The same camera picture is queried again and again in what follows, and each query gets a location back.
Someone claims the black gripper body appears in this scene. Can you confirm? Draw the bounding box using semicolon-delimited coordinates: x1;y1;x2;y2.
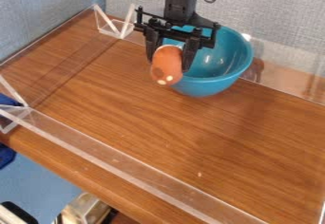
136;0;221;48

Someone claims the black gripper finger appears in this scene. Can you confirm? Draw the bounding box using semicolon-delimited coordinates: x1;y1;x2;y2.
145;28;161;62
183;38;201;72

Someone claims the brown and white toy mushroom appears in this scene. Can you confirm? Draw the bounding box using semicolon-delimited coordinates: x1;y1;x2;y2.
150;45;184;85

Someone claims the blue bowl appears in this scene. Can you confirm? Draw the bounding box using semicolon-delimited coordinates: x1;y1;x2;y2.
162;27;255;97

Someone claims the clear acrylic back barrier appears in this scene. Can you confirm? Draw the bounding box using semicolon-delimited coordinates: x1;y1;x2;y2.
136;31;325;104

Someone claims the clear acrylic barrier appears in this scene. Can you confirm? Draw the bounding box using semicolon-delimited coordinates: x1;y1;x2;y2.
0;104;269;224
136;31;325;104

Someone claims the clear acrylic front barrier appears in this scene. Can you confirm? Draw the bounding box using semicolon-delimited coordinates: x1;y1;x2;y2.
0;104;269;224

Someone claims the blue object at left edge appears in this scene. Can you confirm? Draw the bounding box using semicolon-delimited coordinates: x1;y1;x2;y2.
0;93;23;171

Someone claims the metallic object under table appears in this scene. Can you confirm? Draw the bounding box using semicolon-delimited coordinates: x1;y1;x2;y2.
53;193;113;224

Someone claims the black white object bottom left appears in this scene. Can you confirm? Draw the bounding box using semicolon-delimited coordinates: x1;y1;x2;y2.
0;202;39;224

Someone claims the clear acrylic corner bracket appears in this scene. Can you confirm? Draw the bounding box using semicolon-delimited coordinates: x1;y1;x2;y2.
93;4;136;39
0;75;31;134

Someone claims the clear acrylic left corner bracket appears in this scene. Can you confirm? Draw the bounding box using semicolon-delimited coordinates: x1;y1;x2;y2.
0;75;31;134

